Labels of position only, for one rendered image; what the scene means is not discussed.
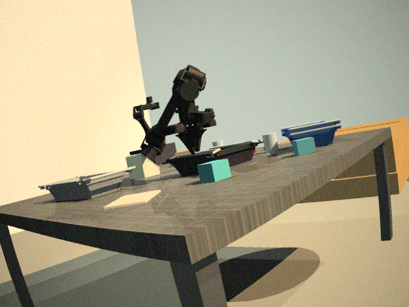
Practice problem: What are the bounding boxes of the white cylinder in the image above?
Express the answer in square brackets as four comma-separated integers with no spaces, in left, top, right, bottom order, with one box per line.
[212,140,224,147]
[262,133,279,153]

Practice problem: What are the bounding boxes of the teal block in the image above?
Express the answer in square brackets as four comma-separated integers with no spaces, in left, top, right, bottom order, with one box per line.
[197,159,231,183]
[292,138,316,156]

